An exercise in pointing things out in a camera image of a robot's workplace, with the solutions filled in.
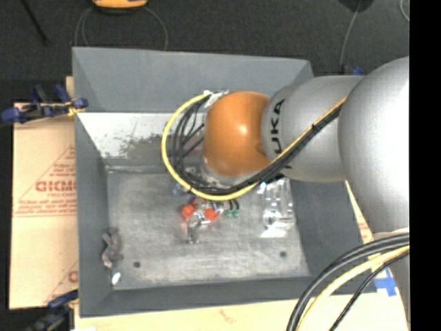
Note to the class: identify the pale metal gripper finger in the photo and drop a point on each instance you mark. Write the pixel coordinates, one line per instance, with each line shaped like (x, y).
(192, 231)
(204, 219)

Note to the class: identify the grey metal bin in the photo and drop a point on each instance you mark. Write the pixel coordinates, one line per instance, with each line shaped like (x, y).
(151, 219)

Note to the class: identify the clear plastic bottle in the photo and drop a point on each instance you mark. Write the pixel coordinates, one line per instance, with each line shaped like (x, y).
(277, 209)

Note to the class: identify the grey-purple toy animal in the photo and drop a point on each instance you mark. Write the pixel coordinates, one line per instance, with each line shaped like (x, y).
(112, 248)

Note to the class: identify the small white piece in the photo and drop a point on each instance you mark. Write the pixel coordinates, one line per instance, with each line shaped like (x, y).
(116, 278)

